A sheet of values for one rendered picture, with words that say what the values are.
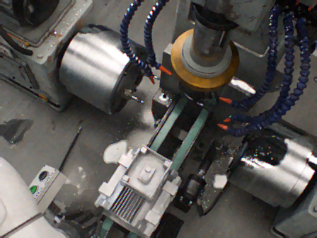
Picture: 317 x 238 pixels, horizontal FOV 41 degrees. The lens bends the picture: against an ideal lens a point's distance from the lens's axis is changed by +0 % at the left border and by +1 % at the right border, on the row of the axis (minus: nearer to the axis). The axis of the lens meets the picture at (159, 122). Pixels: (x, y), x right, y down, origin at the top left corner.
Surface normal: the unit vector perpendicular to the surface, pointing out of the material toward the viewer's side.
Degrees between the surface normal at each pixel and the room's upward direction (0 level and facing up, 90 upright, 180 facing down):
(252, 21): 90
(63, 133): 0
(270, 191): 66
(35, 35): 0
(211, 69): 0
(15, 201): 31
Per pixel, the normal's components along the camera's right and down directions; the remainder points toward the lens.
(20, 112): 0.05, -0.37
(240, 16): -0.50, 0.79
